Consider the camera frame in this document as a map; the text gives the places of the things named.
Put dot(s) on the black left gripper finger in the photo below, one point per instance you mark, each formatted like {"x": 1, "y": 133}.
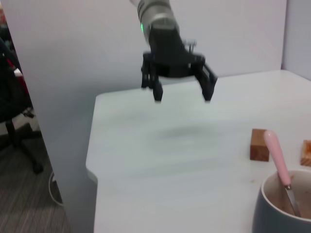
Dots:
{"x": 207, "y": 82}
{"x": 156, "y": 89}

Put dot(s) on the light stained wooden block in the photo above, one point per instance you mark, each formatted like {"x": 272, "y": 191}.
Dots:
{"x": 306, "y": 153}

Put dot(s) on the dark grey ceramic mug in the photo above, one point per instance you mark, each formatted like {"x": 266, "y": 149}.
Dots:
{"x": 267, "y": 213}

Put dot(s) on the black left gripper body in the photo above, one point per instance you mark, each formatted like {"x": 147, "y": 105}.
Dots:
{"x": 170, "y": 53}

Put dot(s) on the black office chair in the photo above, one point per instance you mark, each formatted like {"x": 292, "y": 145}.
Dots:
{"x": 12, "y": 102}

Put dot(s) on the dark brown arched wooden block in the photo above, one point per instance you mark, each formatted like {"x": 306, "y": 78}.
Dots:
{"x": 259, "y": 145}

